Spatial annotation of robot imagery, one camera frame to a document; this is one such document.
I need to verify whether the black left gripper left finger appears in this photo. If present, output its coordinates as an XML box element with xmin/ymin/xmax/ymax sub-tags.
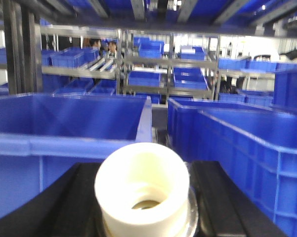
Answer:
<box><xmin>0</xmin><ymin>163</ymin><xmax>106</xmax><ymax>237</ymax></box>

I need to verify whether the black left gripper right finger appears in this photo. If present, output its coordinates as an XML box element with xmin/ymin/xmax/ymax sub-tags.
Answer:
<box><xmin>189</xmin><ymin>161</ymin><xmax>285</xmax><ymax>237</ymax></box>

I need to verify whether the blue shelf bin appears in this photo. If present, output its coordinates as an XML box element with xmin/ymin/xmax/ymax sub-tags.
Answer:
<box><xmin>0</xmin><ymin>94</ymin><xmax>152</xmax><ymax>218</ymax></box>
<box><xmin>168</xmin><ymin>98</ymin><xmax>297</xmax><ymax>237</ymax></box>

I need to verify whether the blue shelf bin right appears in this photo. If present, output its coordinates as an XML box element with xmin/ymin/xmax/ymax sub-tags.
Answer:
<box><xmin>168</xmin><ymin>98</ymin><xmax>297</xmax><ymax>237</ymax></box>

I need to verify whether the blue shelf bin left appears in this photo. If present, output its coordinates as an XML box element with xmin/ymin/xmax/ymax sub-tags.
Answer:
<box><xmin>0</xmin><ymin>94</ymin><xmax>152</xmax><ymax>218</ymax></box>

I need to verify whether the steel background shelf rack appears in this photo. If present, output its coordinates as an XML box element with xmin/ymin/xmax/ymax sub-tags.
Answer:
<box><xmin>40</xmin><ymin>26</ymin><xmax>220</xmax><ymax>100</ymax></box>

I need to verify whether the white plastic valve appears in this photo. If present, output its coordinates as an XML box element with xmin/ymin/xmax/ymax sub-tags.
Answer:
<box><xmin>94</xmin><ymin>143</ymin><xmax>198</xmax><ymax>237</ymax></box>

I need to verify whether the black shelf frame post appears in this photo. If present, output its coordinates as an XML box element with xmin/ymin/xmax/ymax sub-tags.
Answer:
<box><xmin>2</xmin><ymin>0</ymin><xmax>43</xmax><ymax>94</ymax></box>

